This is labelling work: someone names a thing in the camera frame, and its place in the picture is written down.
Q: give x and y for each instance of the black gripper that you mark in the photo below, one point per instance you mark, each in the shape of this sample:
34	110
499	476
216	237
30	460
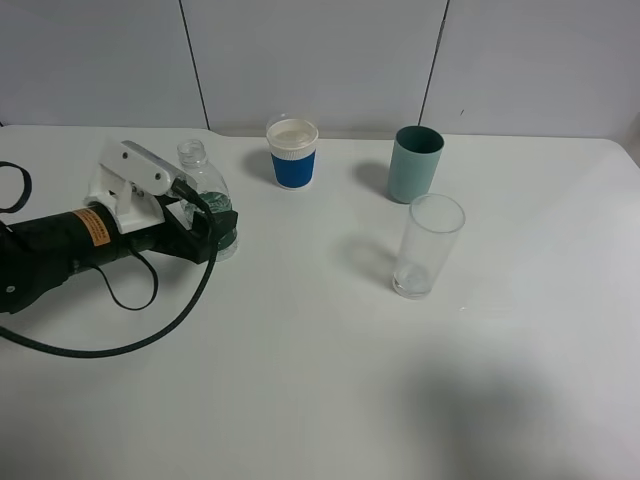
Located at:
172	238

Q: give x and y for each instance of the clear plastic water bottle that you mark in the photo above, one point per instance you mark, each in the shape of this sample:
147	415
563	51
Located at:
211	188

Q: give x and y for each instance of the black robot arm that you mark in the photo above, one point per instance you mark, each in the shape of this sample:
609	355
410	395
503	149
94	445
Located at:
41	254

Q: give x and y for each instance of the blue sleeved paper cup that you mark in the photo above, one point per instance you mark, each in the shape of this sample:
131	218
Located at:
293	144

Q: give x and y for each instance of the teal green cup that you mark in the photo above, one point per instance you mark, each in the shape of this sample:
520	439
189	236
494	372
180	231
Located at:
415	157

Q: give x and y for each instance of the clear tall drinking glass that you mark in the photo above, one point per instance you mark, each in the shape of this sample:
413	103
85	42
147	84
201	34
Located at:
433	224

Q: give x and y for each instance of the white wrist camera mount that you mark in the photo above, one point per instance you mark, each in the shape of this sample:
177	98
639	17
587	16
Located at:
128	181

